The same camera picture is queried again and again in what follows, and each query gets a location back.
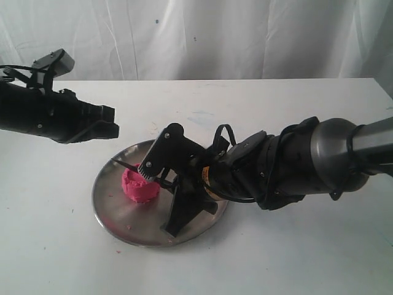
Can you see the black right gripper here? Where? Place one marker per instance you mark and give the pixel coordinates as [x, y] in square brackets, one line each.
[208, 182]

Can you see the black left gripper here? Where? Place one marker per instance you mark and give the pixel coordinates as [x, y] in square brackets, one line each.
[61, 117]

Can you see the black plastic knife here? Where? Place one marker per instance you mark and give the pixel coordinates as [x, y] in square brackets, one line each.
[161, 181]

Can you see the pink dough lump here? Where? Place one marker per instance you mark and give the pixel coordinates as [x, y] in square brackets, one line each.
[136, 188]

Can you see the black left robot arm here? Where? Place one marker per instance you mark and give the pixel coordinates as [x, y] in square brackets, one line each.
[14, 108]

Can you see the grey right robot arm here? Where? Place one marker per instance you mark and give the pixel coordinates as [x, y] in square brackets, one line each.
[313, 157]

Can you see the round steel plate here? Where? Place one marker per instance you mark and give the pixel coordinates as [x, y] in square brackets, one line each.
[141, 224]

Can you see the white backdrop curtain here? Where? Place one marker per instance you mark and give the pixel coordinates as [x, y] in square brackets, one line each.
[152, 40]

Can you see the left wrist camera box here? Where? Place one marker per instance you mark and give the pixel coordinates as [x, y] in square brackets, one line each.
[58, 63]

